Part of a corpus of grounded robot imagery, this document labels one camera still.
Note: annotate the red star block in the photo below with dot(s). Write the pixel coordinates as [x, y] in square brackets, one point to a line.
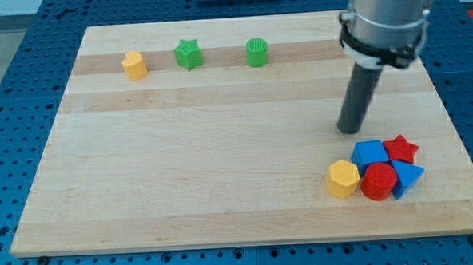
[400, 149]

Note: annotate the red cylinder block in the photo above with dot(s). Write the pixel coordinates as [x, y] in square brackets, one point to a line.
[379, 181]

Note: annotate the yellow hexagon block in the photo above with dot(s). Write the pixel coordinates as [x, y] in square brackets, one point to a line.
[342, 179]

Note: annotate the green star block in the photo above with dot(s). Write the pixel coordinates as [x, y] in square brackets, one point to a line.
[188, 54]

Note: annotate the blue cube block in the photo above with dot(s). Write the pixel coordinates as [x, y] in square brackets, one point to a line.
[369, 152]

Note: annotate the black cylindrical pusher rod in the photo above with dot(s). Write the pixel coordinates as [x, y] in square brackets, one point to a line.
[361, 88]

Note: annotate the yellow heart block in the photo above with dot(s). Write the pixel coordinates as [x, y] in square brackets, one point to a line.
[134, 66]

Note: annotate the green cylinder block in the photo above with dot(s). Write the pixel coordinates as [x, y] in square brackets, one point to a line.
[256, 52]

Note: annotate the wooden board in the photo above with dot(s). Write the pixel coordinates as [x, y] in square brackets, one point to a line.
[227, 155]

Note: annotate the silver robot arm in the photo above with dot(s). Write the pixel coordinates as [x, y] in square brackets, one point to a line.
[375, 33]

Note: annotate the blue triangle block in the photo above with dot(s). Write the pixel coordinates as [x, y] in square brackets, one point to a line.
[408, 174]

